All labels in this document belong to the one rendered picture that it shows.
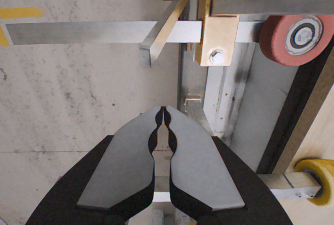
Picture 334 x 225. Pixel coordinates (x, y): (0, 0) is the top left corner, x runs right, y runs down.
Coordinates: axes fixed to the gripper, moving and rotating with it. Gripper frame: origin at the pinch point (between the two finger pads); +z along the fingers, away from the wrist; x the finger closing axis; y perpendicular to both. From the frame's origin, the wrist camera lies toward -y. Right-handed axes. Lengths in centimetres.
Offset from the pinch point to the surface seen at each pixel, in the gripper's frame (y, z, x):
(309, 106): 6.7, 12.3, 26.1
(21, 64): 26, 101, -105
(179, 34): -4.3, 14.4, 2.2
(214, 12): -7.2, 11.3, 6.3
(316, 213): 40, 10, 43
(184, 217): 65, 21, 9
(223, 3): -8.0, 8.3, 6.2
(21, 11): -9, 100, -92
